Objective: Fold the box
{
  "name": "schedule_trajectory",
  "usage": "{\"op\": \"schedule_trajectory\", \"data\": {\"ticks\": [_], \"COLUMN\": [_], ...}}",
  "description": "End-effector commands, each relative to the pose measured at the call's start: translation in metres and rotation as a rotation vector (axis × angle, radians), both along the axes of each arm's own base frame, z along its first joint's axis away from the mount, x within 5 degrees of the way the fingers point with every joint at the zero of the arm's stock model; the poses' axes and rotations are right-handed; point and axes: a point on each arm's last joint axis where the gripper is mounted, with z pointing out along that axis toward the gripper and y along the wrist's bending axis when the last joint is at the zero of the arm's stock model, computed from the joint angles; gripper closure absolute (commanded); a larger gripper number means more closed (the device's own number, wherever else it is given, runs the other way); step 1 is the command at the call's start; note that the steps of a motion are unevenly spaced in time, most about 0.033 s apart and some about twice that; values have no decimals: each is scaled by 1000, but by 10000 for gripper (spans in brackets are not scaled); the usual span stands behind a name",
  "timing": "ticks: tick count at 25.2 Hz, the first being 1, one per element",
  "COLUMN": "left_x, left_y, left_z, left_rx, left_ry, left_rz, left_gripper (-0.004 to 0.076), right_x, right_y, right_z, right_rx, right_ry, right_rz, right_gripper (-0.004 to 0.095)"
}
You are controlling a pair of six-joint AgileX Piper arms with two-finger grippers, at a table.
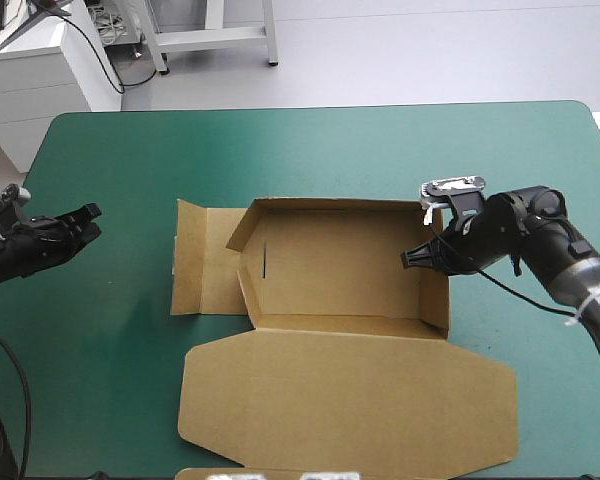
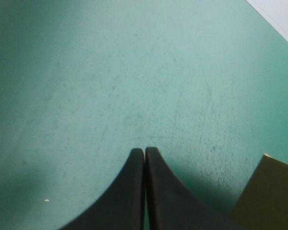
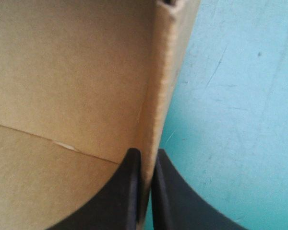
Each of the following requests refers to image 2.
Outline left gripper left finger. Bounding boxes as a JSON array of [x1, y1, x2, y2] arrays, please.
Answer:
[[61, 148, 145, 230]]

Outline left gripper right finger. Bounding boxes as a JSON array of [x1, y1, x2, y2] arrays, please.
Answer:
[[145, 146, 249, 230]]

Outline brown cardboard box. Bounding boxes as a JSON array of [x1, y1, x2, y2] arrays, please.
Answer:
[[229, 153, 288, 230]]

